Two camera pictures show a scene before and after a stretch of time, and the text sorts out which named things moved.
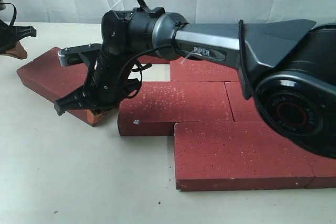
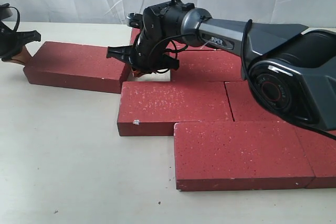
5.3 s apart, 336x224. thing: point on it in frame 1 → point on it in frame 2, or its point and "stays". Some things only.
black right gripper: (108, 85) → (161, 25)
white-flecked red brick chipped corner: (154, 108) stays
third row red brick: (242, 109) stays
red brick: (185, 69) stays
